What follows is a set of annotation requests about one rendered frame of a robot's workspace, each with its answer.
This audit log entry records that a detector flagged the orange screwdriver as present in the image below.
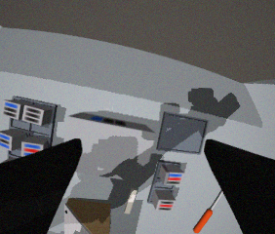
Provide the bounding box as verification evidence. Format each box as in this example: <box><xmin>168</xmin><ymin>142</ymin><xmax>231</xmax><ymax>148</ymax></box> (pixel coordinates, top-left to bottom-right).
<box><xmin>193</xmin><ymin>191</ymin><xmax>223</xmax><ymax>234</ymax></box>

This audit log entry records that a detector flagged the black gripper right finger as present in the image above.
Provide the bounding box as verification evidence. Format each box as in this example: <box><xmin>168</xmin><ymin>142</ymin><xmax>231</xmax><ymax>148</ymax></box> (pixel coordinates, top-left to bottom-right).
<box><xmin>204</xmin><ymin>139</ymin><xmax>275</xmax><ymax>234</ymax></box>

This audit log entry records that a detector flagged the white rectangular bar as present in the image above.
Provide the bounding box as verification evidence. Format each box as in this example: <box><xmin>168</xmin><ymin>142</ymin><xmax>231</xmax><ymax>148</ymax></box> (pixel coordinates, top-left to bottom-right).
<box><xmin>125</xmin><ymin>187</ymin><xmax>138</xmax><ymax>214</ymax></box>

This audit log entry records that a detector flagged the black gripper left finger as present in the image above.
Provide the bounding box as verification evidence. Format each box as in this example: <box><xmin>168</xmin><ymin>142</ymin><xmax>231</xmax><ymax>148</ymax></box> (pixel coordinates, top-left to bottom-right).
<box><xmin>0</xmin><ymin>139</ymin><xmax>83</xmax><ymax>234</ymax></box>

